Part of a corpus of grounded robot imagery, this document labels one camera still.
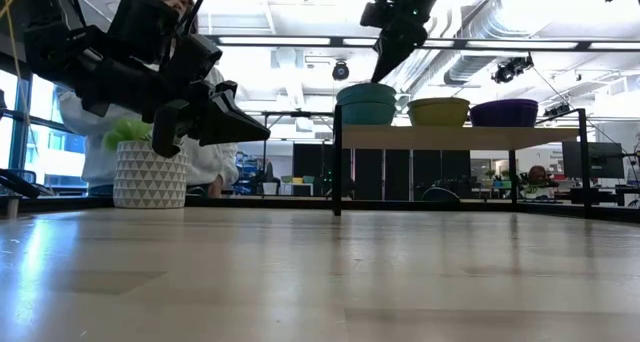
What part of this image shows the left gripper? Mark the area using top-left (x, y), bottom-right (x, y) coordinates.
top-left (74, 0), bottom-right (271, 159)

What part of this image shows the person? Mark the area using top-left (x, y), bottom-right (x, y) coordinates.
top-left (55, 0), bottom-right (240, 199)
top-left (522, 164), bottom-right (560, 199)

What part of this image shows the potted plant in patterned pot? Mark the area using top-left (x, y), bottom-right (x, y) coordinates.
top-left (102, 119), bottom-right (189, 210)

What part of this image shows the black cabinet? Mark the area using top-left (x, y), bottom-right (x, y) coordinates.
top-left (292, 142), bottom-right (334, 197)

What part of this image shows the black computer monitor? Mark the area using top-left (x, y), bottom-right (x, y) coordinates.
top-left (562, 141), bottom-right (625, 179)

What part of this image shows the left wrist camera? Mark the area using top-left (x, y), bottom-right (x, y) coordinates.
top-left (167, 33), bottom-right (224, 86)

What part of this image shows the black background workstation frame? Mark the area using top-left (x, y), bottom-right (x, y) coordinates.
top-left (244, 110), bottom-right (335, 181)

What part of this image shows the black aluminium table frame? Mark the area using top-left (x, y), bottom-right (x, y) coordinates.
top-left (0, 34), bottom-right (640, 224)

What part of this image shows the wooden shelf with black frame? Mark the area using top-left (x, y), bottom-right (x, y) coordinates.
top-left (332, 104), bottom-right (591, 218)

